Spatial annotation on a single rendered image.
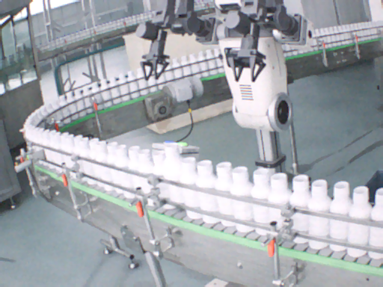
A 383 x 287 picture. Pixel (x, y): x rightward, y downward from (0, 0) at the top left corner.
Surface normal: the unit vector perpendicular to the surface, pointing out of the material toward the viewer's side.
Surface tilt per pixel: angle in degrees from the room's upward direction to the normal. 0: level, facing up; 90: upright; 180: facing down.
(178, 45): 90
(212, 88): 90
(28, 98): 90
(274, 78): 101
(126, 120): 90
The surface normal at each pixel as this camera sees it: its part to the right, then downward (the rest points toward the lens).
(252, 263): -0.69, 0.36
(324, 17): 0.45, 0.22
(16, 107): 0.70, 0.11
